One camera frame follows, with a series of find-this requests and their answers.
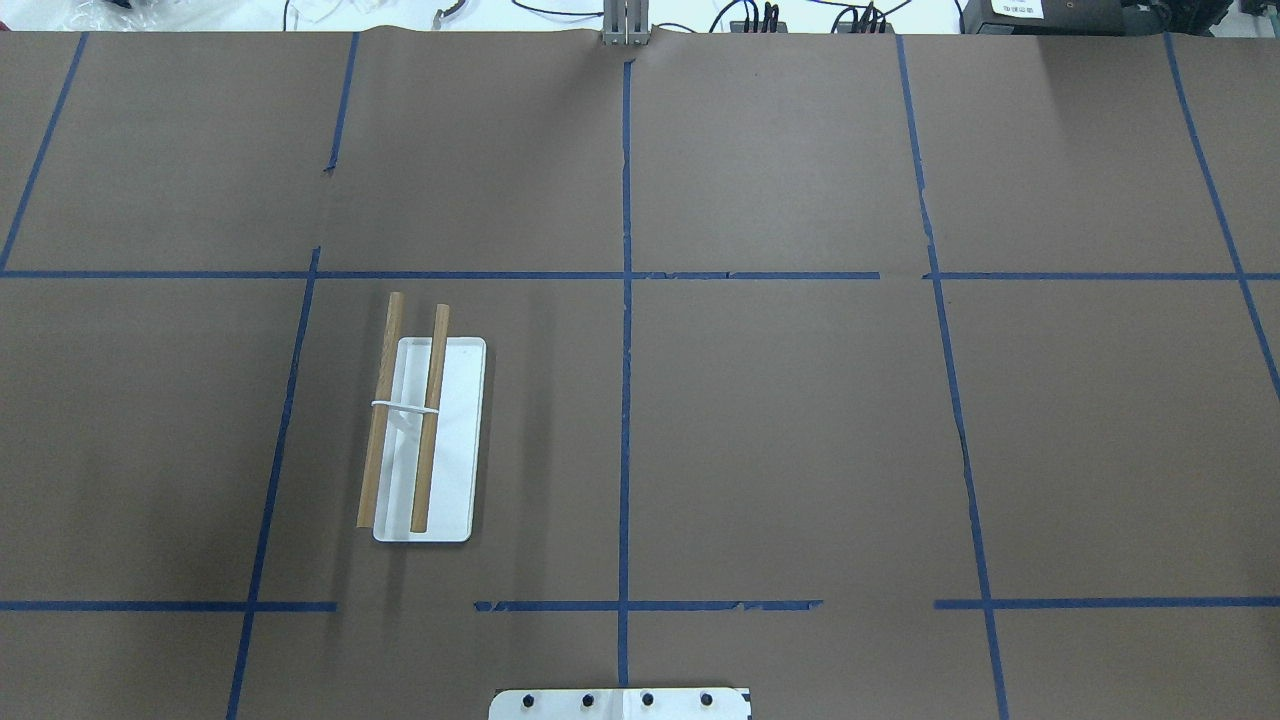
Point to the white towel rack base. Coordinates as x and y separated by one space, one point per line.
453 488

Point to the wooden rack rod near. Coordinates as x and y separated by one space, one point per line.
430 420

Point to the white rack centre bracket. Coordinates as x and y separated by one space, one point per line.
404 417

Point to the aluminium frame post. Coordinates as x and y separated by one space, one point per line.
626 23

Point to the white pedestal column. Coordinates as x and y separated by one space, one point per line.
623 703

